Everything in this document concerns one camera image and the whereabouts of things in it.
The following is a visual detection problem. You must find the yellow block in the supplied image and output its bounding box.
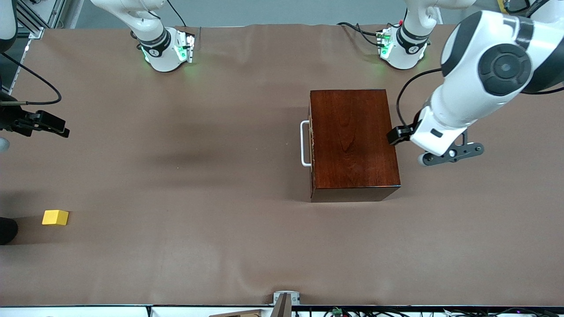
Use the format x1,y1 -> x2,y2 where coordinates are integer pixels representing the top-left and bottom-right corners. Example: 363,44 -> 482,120
42,210 -> 70,226

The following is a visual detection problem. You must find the black base cable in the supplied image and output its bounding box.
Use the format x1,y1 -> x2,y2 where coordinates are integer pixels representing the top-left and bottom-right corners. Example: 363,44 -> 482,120
337,21 -> 386,47
166,0 -> 188,28

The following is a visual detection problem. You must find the wooden drawer with white handle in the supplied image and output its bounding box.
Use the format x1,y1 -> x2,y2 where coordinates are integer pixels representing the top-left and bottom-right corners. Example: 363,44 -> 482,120
301,115 -> 315,188

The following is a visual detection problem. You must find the grey metal bracket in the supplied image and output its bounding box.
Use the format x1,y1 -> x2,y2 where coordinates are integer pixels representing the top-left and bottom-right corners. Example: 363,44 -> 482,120
273,291 -> 301,306

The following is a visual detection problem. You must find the dark wooden cabinet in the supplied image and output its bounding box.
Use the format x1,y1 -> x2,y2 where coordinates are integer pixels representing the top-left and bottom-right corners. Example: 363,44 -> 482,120
308,89 -> 401,203

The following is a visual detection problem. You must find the aluminium frame profile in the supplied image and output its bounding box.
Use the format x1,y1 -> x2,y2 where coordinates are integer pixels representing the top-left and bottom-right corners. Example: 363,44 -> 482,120
15,0 -> 84,40

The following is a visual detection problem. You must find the black round knob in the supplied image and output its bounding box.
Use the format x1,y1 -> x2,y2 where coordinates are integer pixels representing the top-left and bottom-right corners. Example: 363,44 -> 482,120
0,217 -> 19,245

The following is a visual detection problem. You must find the brown table mat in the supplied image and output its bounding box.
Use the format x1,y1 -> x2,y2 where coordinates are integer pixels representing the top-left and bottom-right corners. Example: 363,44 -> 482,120
0,23 -> 564,307

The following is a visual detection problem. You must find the flat brown wooden board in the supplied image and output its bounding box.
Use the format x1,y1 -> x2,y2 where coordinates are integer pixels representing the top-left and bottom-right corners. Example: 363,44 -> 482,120
208,309 -> 265,317

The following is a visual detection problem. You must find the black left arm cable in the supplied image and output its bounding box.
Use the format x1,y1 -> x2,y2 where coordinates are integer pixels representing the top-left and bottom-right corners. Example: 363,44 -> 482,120
397,68 -> 443,128

